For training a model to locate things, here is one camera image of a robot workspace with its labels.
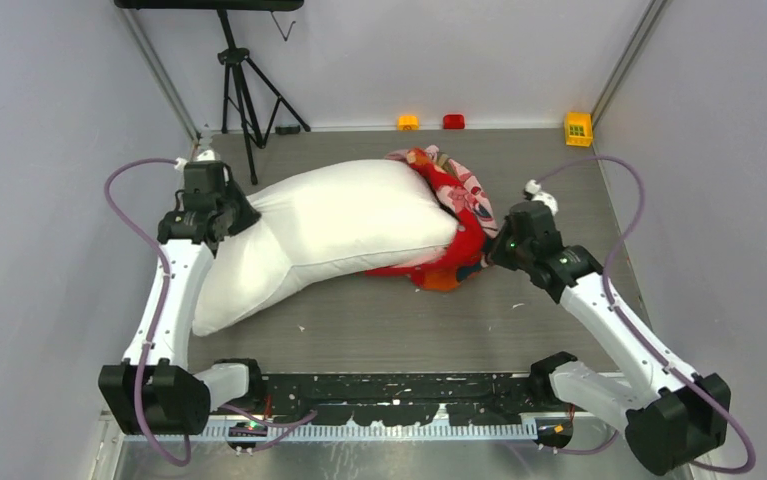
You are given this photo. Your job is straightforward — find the pink printed pillowcase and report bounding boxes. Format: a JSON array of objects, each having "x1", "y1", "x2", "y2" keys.
[{"x1": 365, "y1": 145, "x2": 499, "y2": 292}]

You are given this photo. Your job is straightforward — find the white pillow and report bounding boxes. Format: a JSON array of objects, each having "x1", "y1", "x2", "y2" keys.
[{"x1": 192, "y1": 159, "x2": 458, "y2": 337}]

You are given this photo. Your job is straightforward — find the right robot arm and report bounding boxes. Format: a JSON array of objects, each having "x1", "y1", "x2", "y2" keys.
[{"x1": 489, "y1": 201, "x2": 731, "y2": 476}]

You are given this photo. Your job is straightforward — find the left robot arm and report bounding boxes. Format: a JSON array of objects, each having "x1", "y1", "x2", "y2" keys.
[{"x1": 98, "y1": 159, "x2": 266, "y2": 436}]

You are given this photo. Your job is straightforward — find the small black floor object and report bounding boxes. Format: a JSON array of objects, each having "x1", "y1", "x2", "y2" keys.
[{"x1": 274, "y1": 124, "x2": 302, "y2": 136}]

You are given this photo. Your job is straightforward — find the black tripod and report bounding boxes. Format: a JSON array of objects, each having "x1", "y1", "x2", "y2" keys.
[{"x1": 216, "y1": 10, "x2": 311, "y2": 185}]

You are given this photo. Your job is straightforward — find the yellow green toy block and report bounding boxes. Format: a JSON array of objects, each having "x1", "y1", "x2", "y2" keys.
[{"x1": 563, "y1": 112, "x2": 593, "y2": 148}]

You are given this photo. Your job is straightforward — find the red toy block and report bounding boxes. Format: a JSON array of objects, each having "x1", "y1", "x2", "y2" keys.
[{"x1": 442, "y1": 113, "x2": 466, "y2": 130}]

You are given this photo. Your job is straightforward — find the small yellow toy block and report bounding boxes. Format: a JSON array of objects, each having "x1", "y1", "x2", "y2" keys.
[{"x1": 396, "y1": 115, "x2": 420, "y2": 131}]

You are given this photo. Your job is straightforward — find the black overhead bar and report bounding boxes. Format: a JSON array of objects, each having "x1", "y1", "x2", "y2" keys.
[{"x1": 113, "y1": 0, "x2": 304, "y2": 12}]

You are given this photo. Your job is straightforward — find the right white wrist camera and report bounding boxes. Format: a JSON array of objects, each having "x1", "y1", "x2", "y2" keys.
[{"x1": 523, "y1": 179, "x2": 559, "y2": 216}]

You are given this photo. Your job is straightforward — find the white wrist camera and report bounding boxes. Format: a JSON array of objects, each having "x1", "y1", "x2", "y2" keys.
[
  {"x1": 523, "y1": 179, "x2": 559, "y2": 216},
  {"x1": 174, "y1": 149, "x2": 221, "y2": 171}
]

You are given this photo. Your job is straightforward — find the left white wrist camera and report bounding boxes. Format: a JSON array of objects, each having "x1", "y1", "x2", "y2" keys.
[{"x1": 174, "y1": 149, "x2": 221, "y2": 171}]

